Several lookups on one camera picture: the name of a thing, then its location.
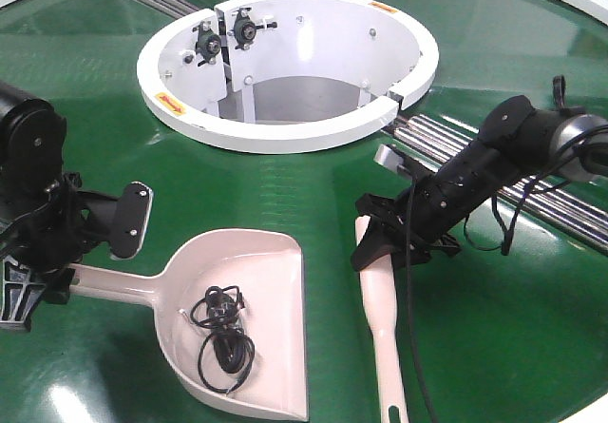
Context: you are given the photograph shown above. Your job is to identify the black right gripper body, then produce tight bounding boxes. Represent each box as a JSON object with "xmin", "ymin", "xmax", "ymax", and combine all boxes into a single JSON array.
[{"xmin": 354, "ymin": 192, "xmax": 463, "ymax": 257}]

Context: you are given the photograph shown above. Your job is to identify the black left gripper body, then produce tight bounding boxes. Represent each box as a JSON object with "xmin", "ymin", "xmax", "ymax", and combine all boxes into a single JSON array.
[{"xmin": 1, "ymin": 172, "xmax": 95, "ymax": 304}]

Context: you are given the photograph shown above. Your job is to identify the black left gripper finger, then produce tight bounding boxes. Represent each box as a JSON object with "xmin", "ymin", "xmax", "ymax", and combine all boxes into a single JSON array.
[{"xmin": 1, "ymin": 256, "xmax": 48, "ymax": 332}]

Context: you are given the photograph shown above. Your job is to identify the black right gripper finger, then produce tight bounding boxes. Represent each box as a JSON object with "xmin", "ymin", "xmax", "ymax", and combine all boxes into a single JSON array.
[
  {"xmin": 393, "ymin": 244, "xmax": 461, "ymax": 266},
  {"xmin": 351, "ymin": 218, "xmax": 404, "ymax": 271}
]

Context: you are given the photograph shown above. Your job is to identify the pink plastic broom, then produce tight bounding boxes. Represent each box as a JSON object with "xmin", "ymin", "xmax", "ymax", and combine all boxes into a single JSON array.
[{"xmin": 354, "ymin": 215, "xmax": 409, "ymax": 423}]

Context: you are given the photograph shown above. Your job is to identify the pink plastic dustpan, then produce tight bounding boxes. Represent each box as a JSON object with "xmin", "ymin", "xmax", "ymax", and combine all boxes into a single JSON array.
[{"xmin": 70, "ymin": 228, "xmax": 309, "ymax": 421}]

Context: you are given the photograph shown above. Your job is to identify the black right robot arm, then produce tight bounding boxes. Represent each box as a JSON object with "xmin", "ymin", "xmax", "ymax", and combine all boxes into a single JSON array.
[{"xmin": 351, "ymin": 95, "xmax": 607, "ymax": 271}]

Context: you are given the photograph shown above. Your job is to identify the green conveyor belt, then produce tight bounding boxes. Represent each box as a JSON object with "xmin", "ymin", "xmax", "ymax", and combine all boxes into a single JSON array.
[{"xmin": 1, "ymin": 0, "xmax": 607, "ymax": 422}]

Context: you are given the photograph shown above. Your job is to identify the right steel conveyor rollers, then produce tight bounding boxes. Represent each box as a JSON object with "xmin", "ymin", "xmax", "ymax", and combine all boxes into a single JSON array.
[{"xmin": 385, "ymin": 115, "xmax": 607, "ymax": 254}]

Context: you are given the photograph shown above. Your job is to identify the orange arrow warning sticker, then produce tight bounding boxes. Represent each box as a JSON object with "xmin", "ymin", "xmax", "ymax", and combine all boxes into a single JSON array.
[{"xmin": 155, "ymin": 92, "xmax": 186, "ymax": 116}]

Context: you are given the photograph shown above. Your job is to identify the orange rear warning sticker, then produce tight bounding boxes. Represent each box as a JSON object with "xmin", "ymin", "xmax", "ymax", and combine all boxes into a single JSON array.
[{"xmin": 369, "ymin": 1, "xmax": 398, "ymax": 14}]

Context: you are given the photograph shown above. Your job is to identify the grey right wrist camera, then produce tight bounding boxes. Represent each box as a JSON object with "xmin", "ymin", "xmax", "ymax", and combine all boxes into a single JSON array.
[{"xmin": 373, "ymin": 144, "xmax": 422, "ymax": 177}]

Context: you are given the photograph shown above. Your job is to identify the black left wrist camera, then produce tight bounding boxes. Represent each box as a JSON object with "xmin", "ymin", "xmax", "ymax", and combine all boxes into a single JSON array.
[{"xmin": 78, "ymin": 182, "xmax": 153, "ymax": 260}]

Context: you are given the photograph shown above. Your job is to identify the white inner conveyor ring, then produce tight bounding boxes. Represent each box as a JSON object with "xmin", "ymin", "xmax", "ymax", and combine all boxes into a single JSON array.
[{"xmin": 136, "ymin": 0, "xmax": 439, "ymax": 155}]

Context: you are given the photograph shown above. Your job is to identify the right black bearing mount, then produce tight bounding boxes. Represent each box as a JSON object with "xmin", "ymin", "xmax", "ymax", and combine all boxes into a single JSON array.
[{"xmin": 229, "ymin": 8, "xmax": 278, "ymax": 50}]

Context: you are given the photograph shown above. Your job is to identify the black bearing mount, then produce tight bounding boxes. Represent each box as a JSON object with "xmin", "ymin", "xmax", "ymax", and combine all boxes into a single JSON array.
[
  {"xmin": 229, "ymin": 8, "xmax": 278, "ymax": 50},
  {"xmin": 192, "ymin": 21, "xmax": 221, "ymax": 67}
]

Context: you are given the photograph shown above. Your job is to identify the left black bearing mount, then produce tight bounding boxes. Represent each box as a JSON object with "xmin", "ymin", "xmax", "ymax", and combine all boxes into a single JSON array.
[{"xmin": 192, "ymin": 21, "xmax": 221, "ymax": 67}]

